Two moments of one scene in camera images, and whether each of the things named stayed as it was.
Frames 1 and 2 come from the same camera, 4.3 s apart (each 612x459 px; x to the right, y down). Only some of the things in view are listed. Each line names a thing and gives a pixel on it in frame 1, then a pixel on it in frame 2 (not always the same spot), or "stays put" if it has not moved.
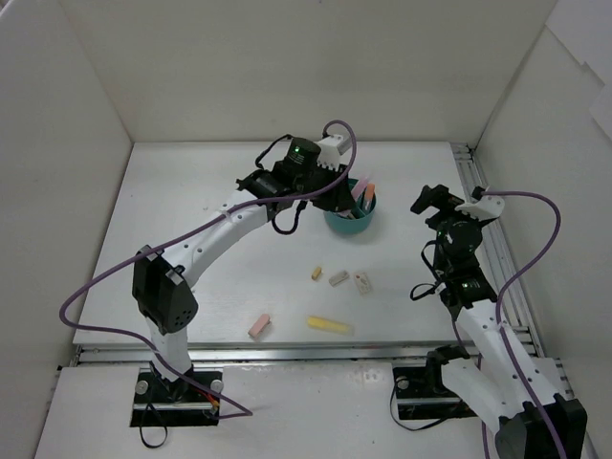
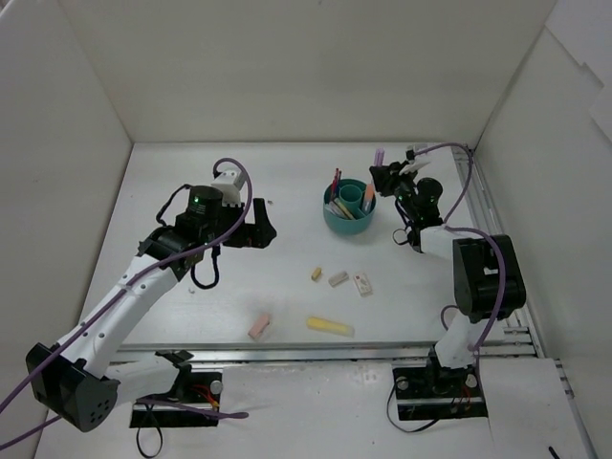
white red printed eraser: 363,282 stays put
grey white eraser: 338,278 stays put
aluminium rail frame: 348,353 stays put
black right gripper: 443,208 -> 388,177
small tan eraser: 316,273 stays put
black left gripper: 332,192 -> 246,226
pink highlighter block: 359,187 -> 379,156
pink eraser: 259,325 stays put
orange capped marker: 369,195 stays put
